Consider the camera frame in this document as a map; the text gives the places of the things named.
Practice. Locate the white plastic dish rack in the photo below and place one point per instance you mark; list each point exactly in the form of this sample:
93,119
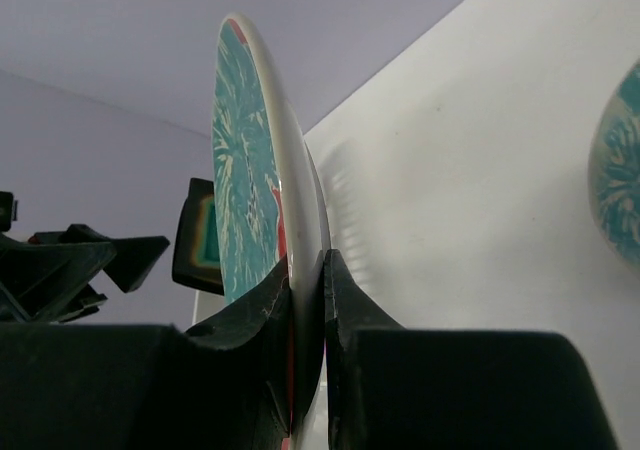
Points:
210,314

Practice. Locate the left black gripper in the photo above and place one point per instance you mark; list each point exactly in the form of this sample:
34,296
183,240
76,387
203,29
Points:
48,281

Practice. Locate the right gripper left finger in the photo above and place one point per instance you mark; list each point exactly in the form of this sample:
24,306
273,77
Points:
222,384

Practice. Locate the small red teal floral plate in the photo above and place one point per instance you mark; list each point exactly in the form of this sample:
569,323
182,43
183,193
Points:
613,171

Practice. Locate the large red teal floral plate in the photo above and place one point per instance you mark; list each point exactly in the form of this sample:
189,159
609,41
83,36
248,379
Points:
268,200

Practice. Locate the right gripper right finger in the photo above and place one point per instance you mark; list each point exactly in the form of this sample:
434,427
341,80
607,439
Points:
390,387

